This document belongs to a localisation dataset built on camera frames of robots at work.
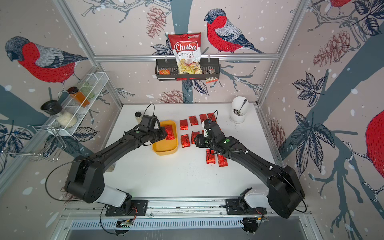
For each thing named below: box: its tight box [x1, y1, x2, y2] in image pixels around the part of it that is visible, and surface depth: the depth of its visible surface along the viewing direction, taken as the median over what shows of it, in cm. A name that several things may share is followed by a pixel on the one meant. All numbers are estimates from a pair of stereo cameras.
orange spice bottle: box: [67, 86, 90, 108], surface depth 74 cm
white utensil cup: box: [230, 96, 249, 124], surface depth 106 cm
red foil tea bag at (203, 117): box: [199, 113, 208, 124], surface depth 113 cm
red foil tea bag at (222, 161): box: [217, 153, 229, 167], surface depth 92 cm
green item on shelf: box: [81, 81, 95, 99], surface depth 79 cm
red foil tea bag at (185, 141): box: [180, 134, 191, 148], surface depth 99 cm
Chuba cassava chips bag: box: [168, 32, 202, 75], surface depth 85 cm
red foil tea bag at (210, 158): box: [206, 149, 216, 165], surface depth 92 cm
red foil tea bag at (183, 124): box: [179, 119, 189, 131], surface depth 108 cm
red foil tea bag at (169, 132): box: [165, 124, 175, 141], surface depth 92 cm
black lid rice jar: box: [40, 100, 78, 128], surface depth 64 cm
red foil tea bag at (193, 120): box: [188, 115, 199, 126], surface depth 110 cm
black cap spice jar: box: [135, 111, 143, 124], surface depth 105 cm
